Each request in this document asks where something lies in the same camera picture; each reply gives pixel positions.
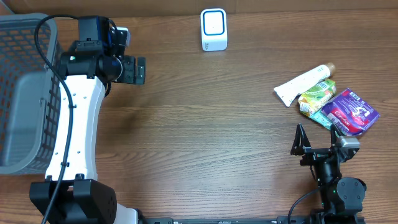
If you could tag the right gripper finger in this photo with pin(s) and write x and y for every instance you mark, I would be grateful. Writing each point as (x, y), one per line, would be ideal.
(335, 133)
(301, 143)

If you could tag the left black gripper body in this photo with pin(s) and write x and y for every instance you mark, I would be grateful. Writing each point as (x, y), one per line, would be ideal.
(137, 70)

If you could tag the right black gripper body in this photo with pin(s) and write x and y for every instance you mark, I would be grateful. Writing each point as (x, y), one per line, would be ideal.
(324, 168)

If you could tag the teal package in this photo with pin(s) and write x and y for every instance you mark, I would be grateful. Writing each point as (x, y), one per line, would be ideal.
(321, 119)

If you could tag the purple snack package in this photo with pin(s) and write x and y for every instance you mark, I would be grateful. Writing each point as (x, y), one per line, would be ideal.
(350, 113)

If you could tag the green yellow snack pouch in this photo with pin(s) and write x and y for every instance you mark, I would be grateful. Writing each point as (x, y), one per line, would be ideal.
(316, 97)

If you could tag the white tube with gold cap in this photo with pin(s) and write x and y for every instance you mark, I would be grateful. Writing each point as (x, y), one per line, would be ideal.
(288, 91)

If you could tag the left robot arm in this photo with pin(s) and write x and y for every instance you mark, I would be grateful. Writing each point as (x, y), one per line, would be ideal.
(71, 192)

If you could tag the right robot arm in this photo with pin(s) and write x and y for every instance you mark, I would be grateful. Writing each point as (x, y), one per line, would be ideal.
(341, 197)

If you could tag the grey plastic basket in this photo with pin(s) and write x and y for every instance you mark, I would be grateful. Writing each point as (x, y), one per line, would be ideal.
(30, 99)

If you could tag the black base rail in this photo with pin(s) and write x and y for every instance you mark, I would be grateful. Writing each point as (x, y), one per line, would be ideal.
(278, 220)

